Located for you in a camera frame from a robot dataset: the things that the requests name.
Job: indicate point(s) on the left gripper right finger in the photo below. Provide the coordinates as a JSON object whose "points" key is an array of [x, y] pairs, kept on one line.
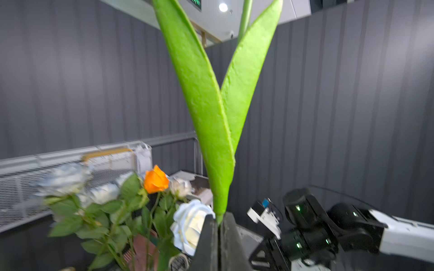
{"points": [[232, 256]]}

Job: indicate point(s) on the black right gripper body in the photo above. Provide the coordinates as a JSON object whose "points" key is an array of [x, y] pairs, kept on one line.
{"points": [[295, 250]]}

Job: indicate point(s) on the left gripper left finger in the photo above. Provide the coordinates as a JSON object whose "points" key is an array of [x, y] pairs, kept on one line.
{"points": [[206, 254]]}

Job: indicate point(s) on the orange flower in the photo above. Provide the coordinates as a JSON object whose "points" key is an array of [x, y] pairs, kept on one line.
{"points": [[159, 217]]}

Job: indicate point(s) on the orange tulip bud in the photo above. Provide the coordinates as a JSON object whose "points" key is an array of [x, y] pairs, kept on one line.
{"points": [[218, 111]]}

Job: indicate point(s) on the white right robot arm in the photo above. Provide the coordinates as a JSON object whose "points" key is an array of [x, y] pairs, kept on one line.
{"points": [[357, 229]]}

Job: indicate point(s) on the masking tape roll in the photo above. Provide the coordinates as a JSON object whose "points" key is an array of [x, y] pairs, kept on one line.
{"points": [[180, 262]]}

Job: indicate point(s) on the yellow digital clock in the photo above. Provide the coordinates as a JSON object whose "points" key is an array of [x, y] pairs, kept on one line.
{"points": [[114, 159]]}

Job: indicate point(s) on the white wire wall basket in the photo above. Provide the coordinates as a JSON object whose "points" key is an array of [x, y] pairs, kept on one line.
{"points": [[94, 174]]}

